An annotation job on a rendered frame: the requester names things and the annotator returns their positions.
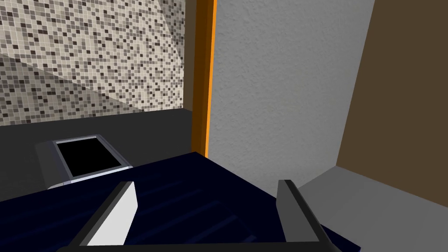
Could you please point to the grey box with black top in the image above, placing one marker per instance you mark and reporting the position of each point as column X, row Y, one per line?
column 87, row 157

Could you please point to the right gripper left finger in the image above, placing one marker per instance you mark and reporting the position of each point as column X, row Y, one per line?
column 115, row 220

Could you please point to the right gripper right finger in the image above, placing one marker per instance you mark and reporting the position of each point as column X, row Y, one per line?
column 297, row 220

